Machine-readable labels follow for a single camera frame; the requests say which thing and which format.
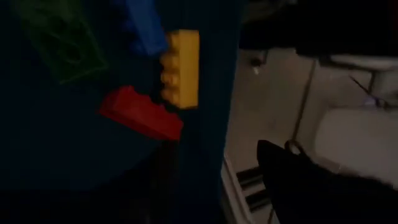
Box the thin floor cable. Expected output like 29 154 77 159
284 58 318 156

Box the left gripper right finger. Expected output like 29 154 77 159
256 139 398 224

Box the blue plastic brick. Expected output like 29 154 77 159
113 0 170 58

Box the green plastic brick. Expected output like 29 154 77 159
12 0 109 86

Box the yellow plastic brick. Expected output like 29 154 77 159
160 29 200 110

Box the black desk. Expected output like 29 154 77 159
239 0 398 58

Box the red plastic brick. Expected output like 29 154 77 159
98 85 184 142

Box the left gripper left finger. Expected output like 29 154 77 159
149 142 181 224

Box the blue plastic bin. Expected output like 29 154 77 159
0 0 246 224

